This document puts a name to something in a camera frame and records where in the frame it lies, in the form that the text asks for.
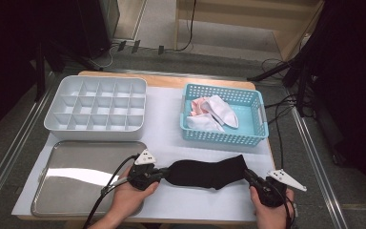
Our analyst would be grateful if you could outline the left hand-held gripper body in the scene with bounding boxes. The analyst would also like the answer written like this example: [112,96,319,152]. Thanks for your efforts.
[127,148,164,192]

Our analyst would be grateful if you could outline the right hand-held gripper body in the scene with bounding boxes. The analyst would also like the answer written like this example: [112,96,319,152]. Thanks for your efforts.
[251,169,308,208]

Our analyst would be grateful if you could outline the black sock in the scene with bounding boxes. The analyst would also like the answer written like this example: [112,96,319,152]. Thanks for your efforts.
[165,157,236,191]
[199,154,251,190]

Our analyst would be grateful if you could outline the light blue perforated basket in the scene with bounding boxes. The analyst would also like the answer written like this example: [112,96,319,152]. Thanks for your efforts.
[179,83,270,148]

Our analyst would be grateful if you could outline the white compartment organizer box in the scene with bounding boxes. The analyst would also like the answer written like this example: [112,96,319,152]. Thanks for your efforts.
[43,74,148,142]

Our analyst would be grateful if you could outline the pink sock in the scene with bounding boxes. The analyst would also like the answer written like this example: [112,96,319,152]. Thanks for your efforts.
[189,96,211,117]

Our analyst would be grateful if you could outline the person's right hand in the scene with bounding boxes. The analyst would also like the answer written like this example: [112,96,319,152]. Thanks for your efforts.
[249,186,295,229]

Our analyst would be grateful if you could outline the person's left hand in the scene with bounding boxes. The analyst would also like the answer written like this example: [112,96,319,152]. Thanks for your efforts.
[111,168,160,222]

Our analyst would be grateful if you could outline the silver metal tray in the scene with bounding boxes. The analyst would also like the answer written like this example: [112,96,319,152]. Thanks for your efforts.
[30,140,149,218]

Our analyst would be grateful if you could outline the black tripod stand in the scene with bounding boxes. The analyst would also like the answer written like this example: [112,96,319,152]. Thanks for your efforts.
[247,47,318,118]

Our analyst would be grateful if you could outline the black curtain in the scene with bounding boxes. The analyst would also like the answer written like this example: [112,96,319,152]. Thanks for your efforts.
[0,0,87,142]
[298,0,366,211]

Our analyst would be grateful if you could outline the dark cabinet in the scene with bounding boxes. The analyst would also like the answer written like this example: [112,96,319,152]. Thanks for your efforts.
[75,0,121,60]

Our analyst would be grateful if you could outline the right hand-held gripper cable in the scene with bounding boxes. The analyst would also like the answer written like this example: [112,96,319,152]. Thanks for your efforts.
[280,190,296,229]

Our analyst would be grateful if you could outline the hand-held gripper cable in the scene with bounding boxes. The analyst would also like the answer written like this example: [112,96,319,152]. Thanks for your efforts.
[81,154,140,229]
[280,190,296,229]

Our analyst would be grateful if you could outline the left hand-held gripper cable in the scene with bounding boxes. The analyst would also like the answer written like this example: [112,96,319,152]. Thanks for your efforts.
[81,154,140,229]

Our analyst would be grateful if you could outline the black floor cables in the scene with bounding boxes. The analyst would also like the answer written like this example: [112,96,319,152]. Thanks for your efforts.
[261,57,299,189]

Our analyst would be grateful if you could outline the aluminium floor rail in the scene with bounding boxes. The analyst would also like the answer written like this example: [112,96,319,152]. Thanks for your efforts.
[290,106,351,229]
[0,84,58,220]

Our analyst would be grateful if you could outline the white floor cable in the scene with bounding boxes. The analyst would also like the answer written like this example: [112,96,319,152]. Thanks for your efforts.
[99,44,117,70]

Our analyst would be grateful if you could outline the black hanging cable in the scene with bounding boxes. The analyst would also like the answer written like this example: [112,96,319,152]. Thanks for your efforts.
[174,0,198,52]

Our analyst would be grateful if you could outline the wooden shelf frame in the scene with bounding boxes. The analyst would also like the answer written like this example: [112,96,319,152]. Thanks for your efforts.
[174,0,327,62]

